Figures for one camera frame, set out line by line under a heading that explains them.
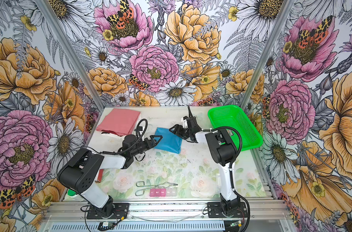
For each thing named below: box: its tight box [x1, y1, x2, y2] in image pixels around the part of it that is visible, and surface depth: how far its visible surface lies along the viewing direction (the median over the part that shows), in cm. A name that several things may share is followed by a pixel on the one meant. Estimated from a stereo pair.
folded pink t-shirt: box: [95, 108, 141, 137], surface depth 111 cm
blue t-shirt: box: [153, 127, 183, 154], surface depth 101 cm
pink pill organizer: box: [149, 188, 177, 197], surface depth 80 cm
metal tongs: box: [134, 180, 179, 197], surface depth 84 cm
